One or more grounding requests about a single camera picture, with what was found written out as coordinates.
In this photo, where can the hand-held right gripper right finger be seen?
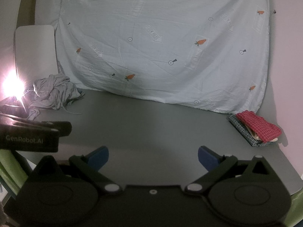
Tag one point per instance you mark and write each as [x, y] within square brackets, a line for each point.
[207, 159]

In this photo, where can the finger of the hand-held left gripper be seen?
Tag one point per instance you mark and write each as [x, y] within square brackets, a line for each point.
[62, 128]

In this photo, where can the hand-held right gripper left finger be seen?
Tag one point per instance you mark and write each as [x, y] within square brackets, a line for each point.
[99, 158]

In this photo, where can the grey garment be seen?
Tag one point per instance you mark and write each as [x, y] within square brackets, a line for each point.
[53, 91]

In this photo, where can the green foam edge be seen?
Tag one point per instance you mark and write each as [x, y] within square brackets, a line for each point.
[10, 167]

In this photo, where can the folded dark checked cloth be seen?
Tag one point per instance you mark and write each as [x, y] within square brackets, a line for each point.
[241, 127]

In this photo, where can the folded beige cloth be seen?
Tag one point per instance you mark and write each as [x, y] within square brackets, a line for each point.
[254, 136]

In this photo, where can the folded red checked cloth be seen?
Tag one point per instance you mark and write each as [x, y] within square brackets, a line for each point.
[259, 125]

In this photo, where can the carrot print bedsheet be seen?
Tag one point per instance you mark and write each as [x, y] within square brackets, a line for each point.
[165, 45]

